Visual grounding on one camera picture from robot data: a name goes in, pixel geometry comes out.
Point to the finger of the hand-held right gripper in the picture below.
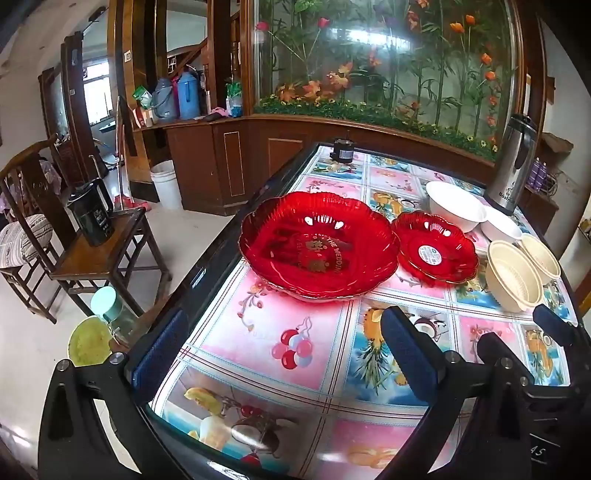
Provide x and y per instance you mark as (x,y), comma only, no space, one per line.
(551,323)
(496,347)

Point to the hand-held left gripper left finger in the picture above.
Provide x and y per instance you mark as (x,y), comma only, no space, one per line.
(157,355)

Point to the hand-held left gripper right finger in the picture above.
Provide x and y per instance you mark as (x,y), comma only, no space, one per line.
(408,353)

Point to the beige ribbed bowl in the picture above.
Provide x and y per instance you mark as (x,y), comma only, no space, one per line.
(512,277)
(542,258)

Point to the small red plate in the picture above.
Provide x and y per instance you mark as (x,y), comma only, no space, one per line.
(434,251)

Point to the small white bowl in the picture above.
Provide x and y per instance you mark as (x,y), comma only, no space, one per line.
(501,226)

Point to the large red plate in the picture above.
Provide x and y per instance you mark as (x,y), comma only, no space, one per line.
(318,249)

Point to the large white bowl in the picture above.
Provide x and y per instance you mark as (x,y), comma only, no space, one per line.
(455,207)

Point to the dark brown stool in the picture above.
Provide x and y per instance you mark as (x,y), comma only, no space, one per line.
(147,318)

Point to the mint lid glass bottle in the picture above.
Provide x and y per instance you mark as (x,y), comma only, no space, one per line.
(113,309)

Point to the green trash bin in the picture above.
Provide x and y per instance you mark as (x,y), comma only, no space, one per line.
(90,344)

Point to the fruit print tablecloth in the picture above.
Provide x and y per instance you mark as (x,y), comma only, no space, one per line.
(314,350)

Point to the purple bottle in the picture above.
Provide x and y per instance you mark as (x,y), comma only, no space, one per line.
(534,175)
(543,176)

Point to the black electric kettle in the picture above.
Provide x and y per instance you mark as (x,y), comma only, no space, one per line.
(92,217)

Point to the red mop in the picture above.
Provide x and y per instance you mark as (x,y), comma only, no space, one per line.
(131,204)

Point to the stainless steel thermos pot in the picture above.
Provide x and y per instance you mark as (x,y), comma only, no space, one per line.
(512,166)

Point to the white plastic bucket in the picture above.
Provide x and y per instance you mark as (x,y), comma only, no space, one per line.
(166,184)

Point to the striped seat cushion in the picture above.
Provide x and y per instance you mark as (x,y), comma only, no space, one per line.
(23,237)

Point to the wooden chair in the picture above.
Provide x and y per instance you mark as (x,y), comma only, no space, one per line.
(41,194)

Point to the wooden cabinet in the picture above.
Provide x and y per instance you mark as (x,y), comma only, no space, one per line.
(277,152)

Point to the pink cloth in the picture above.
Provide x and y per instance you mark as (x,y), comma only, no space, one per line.
(218,111)

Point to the grey thermos jug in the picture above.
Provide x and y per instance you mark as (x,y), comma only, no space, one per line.
(166,99)

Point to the green plastic bag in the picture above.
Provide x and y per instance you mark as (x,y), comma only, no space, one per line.
(142,97)

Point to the blue thermos jug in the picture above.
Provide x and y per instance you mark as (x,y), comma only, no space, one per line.
(189,97)

